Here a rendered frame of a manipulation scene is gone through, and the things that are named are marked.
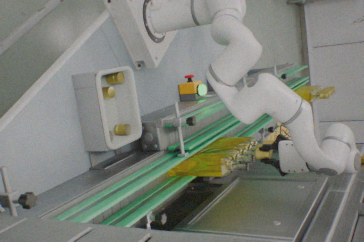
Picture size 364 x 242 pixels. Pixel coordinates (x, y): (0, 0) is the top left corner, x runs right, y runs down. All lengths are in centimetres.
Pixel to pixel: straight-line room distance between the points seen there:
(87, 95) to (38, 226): 82
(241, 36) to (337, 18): 610
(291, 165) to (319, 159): 21
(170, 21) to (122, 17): 15
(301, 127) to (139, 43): 61
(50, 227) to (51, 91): 79
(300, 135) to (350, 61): 607
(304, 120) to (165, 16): 58
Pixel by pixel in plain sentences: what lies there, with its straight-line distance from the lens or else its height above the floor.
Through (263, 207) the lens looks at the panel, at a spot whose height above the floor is 118.
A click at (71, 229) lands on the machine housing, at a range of 42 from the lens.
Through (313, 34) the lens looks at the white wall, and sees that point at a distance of 725.
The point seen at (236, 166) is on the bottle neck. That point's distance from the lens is 132.
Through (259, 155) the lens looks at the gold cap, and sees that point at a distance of 141.
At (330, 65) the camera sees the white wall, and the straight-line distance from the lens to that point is 724.
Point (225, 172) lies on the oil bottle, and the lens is 132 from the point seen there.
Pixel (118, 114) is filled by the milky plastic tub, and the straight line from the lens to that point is 138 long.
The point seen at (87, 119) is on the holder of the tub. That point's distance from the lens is 125.
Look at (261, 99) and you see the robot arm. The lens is 108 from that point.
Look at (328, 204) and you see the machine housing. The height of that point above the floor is 136.
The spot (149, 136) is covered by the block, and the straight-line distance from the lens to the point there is 137.
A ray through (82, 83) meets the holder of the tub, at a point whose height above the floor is 78.
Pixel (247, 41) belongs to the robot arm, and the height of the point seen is 123.
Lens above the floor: 160
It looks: 29 degrees down
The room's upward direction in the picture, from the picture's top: 88 degrees clockwise
